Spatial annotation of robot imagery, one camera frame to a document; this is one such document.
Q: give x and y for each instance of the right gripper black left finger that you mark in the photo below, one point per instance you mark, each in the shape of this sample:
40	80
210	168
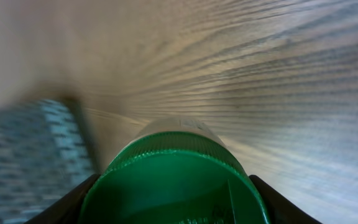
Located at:
67	209

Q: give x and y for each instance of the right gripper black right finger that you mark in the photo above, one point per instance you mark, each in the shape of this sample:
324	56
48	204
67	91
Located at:
280	209

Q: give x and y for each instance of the green lid jar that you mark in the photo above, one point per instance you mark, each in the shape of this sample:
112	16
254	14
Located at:
174	171

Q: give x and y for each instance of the grey plastic mesh basket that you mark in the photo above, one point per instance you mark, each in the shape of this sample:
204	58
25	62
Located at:
45	152

